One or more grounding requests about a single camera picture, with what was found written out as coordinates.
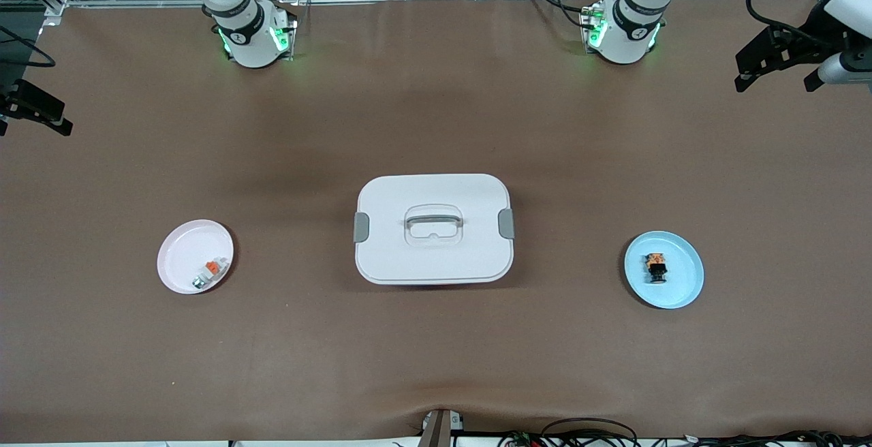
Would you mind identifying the orange and black switch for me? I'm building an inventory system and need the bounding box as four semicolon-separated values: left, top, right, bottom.
644;251;670;285

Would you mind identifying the pink round plate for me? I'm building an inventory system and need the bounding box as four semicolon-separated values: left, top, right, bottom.
157;219;234;295

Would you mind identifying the light blue round plate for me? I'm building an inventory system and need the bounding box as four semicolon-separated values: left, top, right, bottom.
625;231;704;309

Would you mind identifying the white lidded storage box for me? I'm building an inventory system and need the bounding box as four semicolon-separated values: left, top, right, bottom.
354;174;515;286

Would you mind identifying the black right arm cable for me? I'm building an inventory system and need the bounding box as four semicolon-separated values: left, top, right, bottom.
0;25;55;68

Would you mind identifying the small orange white switch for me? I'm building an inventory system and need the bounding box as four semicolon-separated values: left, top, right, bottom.
191;260;228;291

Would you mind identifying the black looped cable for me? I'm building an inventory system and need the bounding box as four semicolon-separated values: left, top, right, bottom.
540;418;639;447

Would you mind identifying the brown table edge post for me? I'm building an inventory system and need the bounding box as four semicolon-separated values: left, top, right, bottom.
419;408;452;447

